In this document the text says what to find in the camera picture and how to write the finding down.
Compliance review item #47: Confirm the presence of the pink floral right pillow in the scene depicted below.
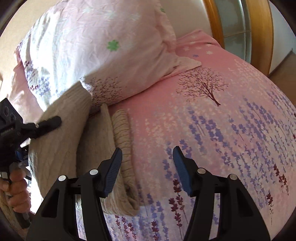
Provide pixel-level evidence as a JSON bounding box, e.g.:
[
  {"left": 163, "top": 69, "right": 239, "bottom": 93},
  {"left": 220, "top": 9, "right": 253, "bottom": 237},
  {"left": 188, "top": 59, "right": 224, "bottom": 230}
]
[{"left": 17, "top": 1, "right": 201, "bottom": 111}]

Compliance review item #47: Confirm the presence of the pink floral pillow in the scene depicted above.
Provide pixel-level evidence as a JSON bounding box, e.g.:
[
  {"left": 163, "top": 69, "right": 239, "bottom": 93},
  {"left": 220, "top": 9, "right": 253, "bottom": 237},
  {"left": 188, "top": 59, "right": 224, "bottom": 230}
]
[
  {"left": 8, "top": 61, "right": 43, "bottom": 123},
  {"left": 17, "top": 1, "right": 201, "bottom": 111}
]

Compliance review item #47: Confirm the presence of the pink floral left pillow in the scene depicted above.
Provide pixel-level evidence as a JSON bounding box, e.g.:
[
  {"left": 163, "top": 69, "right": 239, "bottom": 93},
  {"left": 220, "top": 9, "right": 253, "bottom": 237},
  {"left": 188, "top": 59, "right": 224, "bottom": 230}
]
[{"left": 8, "top": 61, "right": 43, "bottom": 123}]

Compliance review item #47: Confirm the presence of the wooden framed glass door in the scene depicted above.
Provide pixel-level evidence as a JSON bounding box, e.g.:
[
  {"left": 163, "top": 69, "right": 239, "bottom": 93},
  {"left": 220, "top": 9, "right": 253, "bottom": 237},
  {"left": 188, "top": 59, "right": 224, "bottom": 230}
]
[{"left": 204, "top": 1, "right": 274, "bottom": 75}]

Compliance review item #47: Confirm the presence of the pink floral bed sheet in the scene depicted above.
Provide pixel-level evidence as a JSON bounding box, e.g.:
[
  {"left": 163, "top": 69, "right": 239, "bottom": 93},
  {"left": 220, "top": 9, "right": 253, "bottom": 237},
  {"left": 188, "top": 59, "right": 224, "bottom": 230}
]
[{"left": 74, "top": 29, "right": 296, "bottom": 241}]

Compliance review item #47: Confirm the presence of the person's left hand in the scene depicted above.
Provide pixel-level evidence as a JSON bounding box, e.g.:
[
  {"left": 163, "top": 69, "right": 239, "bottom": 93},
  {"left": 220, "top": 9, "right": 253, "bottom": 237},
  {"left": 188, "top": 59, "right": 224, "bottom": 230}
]
[{"left": 1, "top": 168, "right": 31, "bottom": 213}]

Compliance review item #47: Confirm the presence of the beige cable-knit sweater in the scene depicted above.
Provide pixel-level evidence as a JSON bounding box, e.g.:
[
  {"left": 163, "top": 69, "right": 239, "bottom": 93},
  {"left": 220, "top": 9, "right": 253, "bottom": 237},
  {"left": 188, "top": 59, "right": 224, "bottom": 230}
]
[{"left": 29, "top": 82, "right": 140, "bottom": 216}]

